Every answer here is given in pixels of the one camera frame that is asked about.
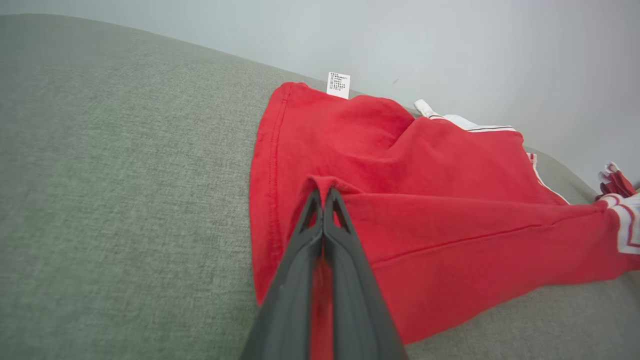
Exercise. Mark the red garment with white band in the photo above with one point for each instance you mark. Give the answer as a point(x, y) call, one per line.
point(620, 184)

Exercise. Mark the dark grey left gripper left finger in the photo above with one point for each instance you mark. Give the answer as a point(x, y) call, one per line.
point(292, 300)

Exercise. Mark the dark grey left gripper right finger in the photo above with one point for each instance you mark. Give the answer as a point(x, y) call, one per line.
point(357, 310)

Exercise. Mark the grey fabric sofa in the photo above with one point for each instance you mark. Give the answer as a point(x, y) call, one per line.
point(125, 200)

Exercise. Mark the red and white garment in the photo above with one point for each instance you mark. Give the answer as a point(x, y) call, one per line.
point(425, 200)

